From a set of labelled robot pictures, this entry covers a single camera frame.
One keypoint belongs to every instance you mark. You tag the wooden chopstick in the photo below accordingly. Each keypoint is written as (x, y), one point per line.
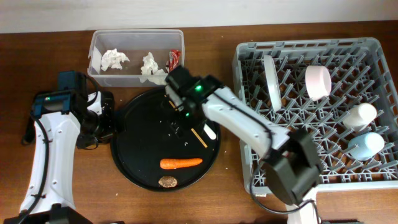
(192, 129)

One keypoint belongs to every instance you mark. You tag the white plastic fork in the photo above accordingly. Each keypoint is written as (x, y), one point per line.
(210, 133)

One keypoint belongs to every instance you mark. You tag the orange carrot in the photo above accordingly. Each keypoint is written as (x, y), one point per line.
(170, 164)

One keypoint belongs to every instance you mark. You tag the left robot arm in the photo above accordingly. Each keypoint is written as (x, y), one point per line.
(63, 121)

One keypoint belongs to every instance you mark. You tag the pink bowl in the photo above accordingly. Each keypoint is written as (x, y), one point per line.
(317, 82)

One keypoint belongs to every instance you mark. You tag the red snack wrapper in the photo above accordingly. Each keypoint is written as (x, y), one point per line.
(172, 62)

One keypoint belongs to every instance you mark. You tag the light blue cup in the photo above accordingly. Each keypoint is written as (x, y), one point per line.
(366, 145)

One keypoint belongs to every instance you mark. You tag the black rectangular tray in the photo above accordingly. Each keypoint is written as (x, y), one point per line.
(104, 108)

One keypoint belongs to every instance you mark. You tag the clear plastic bin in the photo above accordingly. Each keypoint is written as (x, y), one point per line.
(136, 44)

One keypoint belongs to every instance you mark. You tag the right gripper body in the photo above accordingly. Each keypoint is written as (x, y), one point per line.
(186, 120)

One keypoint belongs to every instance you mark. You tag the round black tray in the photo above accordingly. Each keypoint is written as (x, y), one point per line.
(143, 138)

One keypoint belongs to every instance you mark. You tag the grey plate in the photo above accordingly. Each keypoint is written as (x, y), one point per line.
(272, 83)

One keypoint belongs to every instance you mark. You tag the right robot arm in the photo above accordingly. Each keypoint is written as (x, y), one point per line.
(289, 160)

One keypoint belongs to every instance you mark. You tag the tissue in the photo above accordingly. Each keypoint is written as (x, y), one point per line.
(113, 59)
(150, 67)
(157, 78)

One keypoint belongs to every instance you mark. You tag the white cup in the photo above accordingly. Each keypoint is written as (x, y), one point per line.
(360, 117)

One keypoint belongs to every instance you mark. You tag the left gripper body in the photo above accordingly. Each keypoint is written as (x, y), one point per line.
(99, 127)

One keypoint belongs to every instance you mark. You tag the grey dishwasher rack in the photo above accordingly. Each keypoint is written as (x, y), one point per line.
(359, 74)

